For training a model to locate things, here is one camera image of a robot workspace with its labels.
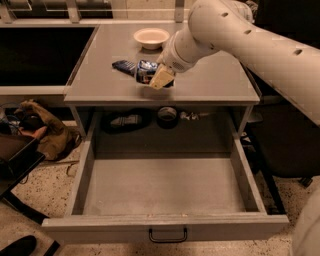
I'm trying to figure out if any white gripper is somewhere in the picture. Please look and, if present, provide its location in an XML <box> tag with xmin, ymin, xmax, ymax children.
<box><xmin>149</xmin><ymin>27</ymin><xmax>217</xmax><ymax>90</ymax></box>

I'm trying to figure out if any blue pepsi can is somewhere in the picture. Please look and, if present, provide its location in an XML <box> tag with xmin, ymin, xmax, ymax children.
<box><xmin>135</xmin><ymin>60</ymin><xmax>159</xmax><ymax>84</ymax></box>

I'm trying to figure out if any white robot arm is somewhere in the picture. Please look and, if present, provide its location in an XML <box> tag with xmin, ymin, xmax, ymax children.
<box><xmin>151</xmin><ymin>0</ymin><xmax>320</xmax><ymax>177</ymax></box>

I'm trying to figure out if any grey counter cabinet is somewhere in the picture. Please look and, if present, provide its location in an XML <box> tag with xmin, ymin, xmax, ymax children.
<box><xmin>65</xmin><ymin>24</ymin><xmax>259</xmax><ymax>143</ymax></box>

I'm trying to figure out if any grey open top drawer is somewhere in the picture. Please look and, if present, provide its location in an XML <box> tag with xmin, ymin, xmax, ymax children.
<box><xmin>43</xmin><ymin>115</ymin><xmax>288</xmax><ymax>244</ymax></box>

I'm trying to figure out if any dark blue snack bag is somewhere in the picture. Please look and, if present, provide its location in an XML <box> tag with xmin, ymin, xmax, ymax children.
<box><xmin>112</xmin><ymin>60</ymin><xmax>136</xmax><ymax>77</ymax></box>

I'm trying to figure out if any white paper bowl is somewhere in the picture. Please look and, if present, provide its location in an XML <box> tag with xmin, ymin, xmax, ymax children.
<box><xmin>133</xmin><ymin>28</ymin><xmax>170</xmax><ymax>50</ymax></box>

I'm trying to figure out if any black tape roll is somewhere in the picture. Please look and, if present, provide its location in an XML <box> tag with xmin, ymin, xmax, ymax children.
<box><xmin>157</xmin><ymin>107</ymin><xmax>178</xmax><ymax>129</ymax></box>

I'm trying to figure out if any small crumpled wrapper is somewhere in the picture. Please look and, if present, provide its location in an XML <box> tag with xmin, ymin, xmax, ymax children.
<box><xmin>180</xmin><ymin>111</ymin><xmax>209</xmax><ymax>121</ymax></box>

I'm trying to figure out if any black and grey pouch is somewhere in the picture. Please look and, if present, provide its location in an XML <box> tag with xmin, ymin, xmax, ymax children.
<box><xmin>100</xmin><ymin>108</ymin><xmax>152</xmax><ymax>134</ymax></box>

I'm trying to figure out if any brown cloth bag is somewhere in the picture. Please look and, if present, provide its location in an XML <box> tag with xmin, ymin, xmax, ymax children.
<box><xmin>14</xmin><ymin>100</ymin><xmax>81</xmax><ymax>161</ymax></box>

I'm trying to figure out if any black office chair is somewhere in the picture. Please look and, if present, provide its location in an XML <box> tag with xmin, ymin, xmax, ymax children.
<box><xmin>246</xmin><ymin>0</ymin><xmax>320</xmax><ymax>186</ymax></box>

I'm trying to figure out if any black table left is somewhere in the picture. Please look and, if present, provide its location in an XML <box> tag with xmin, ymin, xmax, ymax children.
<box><xmin>0</xmin><ymin>133</ymin><xmax>62</xmax><ymax>256</ymax></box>

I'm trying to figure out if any black shoe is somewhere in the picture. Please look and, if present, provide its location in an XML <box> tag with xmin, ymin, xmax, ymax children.
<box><xmin>0</xmin><ymin>235</ymin><xmax>37</xmax><ymax>256</ymax></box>

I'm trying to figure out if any black drawer handle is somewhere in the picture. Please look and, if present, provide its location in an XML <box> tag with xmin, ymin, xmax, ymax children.
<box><xmin>148</xmin><ymin>228</ymin><xmax>188</xmax><ymax>244</ymax></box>

